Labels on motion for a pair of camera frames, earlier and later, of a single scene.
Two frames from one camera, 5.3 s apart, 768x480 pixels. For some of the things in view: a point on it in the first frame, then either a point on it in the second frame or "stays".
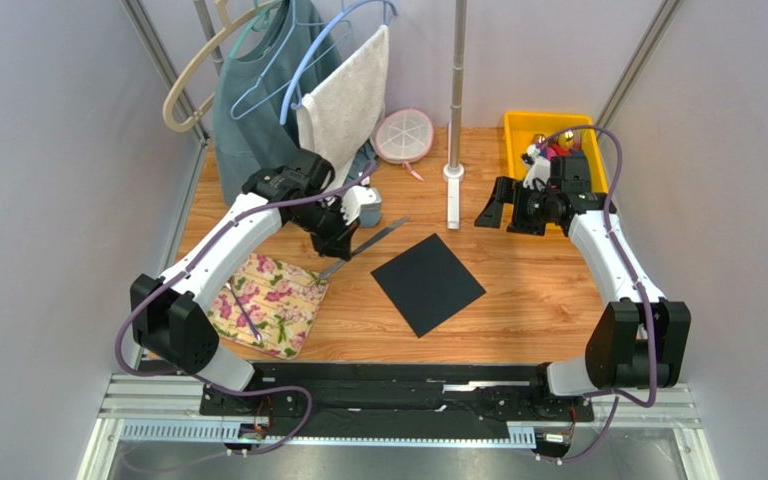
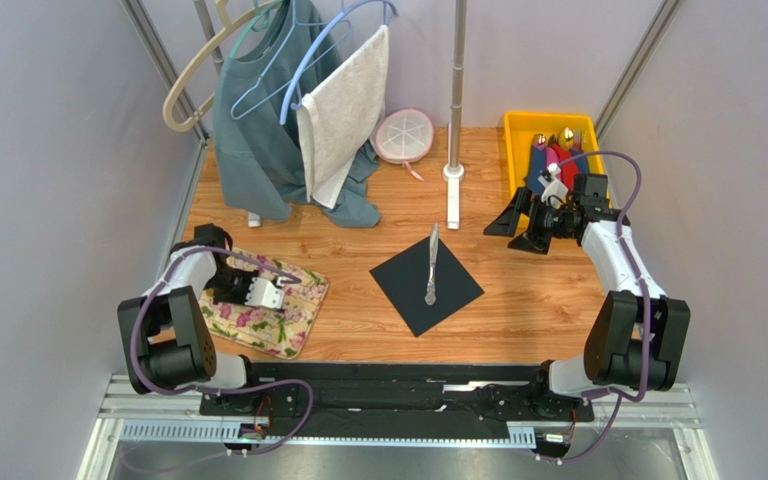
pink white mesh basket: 402,136 stays
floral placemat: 282,300 stays
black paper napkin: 428,283 stays
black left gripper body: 326,226 → 231,286
